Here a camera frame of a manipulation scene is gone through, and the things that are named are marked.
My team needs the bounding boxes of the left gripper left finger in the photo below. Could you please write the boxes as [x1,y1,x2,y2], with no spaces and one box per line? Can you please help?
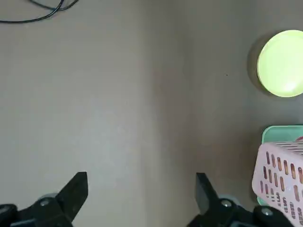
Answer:
[0,172,89,227]

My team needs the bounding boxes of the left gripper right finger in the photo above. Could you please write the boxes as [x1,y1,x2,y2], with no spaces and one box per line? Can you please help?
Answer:
[187,172,295,227]

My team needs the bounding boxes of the small pink plastic basket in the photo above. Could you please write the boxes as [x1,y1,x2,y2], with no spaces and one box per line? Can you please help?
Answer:
[251,139,303,227]

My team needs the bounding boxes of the green rectangular tray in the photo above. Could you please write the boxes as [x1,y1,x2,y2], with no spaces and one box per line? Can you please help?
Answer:
[257,125,303,206]

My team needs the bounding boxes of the yellow round plate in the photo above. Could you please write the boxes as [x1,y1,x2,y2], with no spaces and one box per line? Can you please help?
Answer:
[257,29,303,98]

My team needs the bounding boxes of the black table cable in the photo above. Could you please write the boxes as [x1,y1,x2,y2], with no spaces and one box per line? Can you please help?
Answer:
[29,0,79,11]
[0,0,64,24]

